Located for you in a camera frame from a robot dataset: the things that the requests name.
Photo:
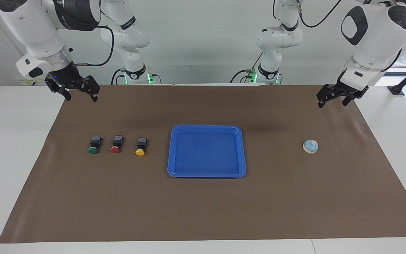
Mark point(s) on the red push button switch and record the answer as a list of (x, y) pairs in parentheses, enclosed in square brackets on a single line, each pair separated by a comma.
[(116, 144)]

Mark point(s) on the green push button switch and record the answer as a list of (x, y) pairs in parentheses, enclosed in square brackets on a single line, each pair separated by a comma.
[(94, 144)]

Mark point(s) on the yellow push button switch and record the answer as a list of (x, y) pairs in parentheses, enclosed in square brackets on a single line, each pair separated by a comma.
[(141, 146)]

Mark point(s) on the small blue desk bell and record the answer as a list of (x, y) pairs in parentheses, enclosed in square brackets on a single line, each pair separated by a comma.
[(310, 146)]

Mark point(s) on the blue plastic tray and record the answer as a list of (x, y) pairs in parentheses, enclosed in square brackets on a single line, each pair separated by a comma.
[(206, 151)]

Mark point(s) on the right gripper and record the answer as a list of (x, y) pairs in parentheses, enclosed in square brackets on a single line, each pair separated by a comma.
[(66, 74)]

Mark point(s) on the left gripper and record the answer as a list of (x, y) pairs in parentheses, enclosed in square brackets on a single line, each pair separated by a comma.
[(347, 88)]

